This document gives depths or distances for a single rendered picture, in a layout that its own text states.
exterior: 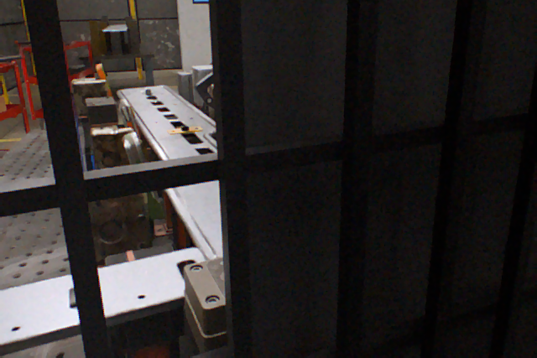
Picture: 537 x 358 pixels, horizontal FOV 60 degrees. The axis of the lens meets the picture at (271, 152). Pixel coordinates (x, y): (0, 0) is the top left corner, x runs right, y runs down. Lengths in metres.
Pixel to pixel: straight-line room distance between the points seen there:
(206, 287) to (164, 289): 0.12
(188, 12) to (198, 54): 0.67
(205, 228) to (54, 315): 0.23
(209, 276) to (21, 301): 0.22
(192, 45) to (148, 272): 7.47
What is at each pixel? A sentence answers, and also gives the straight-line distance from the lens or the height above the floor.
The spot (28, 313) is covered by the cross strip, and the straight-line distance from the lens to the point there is 0.56.
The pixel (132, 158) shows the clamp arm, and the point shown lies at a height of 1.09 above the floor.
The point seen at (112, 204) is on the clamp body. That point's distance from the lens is 0.72.
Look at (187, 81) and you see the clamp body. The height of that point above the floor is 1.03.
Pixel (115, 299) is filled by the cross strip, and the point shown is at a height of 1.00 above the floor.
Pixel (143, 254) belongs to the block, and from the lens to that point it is 0.66.
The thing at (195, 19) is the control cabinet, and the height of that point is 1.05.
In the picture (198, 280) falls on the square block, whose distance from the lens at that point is 0.44.
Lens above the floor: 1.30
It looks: 18 degrees down
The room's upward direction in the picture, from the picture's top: 1 degrees counter-clockwise
